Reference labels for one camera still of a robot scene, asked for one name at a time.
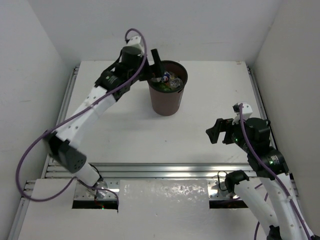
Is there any black cable loop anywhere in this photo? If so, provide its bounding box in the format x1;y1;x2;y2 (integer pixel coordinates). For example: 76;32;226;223
216;170;230;193

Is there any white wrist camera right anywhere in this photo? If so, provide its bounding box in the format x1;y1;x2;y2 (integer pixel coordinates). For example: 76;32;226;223
232;102;253;125

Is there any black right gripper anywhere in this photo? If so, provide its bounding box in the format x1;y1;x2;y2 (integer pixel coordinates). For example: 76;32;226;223
206;114;253;152

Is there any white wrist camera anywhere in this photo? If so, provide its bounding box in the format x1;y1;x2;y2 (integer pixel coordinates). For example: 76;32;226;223
126;35;145;54
232;102;253;125

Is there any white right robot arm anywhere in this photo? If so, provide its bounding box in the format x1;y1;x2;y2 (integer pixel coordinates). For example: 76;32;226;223
216;117;320;240

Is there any brown garbage bin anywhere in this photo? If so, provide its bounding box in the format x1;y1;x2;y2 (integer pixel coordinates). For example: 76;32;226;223
148;60;188;116

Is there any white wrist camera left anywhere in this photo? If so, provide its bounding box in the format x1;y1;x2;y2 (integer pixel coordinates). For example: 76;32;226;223
126;35;145;54

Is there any clear bottle black label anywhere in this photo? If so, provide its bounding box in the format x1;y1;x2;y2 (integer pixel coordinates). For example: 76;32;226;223
169;77;183;89
150;71;171;84

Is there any aluminium frame rail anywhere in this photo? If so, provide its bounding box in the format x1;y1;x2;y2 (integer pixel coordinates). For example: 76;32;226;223
9;61;264;240

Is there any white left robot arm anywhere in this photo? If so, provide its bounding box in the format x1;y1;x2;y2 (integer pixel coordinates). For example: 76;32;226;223
43;43;226;190

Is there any green plastic bottle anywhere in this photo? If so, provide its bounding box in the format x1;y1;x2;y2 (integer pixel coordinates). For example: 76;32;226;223
156;83;171;91

